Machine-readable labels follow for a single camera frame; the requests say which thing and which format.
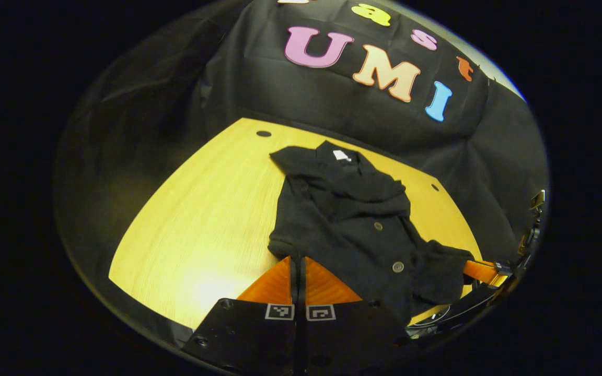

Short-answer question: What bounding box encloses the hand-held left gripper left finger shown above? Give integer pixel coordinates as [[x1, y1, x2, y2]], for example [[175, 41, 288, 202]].
[[183, 256, 297, 376]]

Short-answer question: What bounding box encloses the black backdrop cloth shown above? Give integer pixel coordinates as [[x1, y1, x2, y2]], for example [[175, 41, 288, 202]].
[[53, 0, 550, 348]]

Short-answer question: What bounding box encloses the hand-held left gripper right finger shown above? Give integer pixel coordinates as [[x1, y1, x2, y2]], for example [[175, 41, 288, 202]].
[[301, 256, 411, 376]]

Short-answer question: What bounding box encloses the black button shirt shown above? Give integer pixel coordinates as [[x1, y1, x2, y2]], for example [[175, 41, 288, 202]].
[[267, 140, 475, 327]]

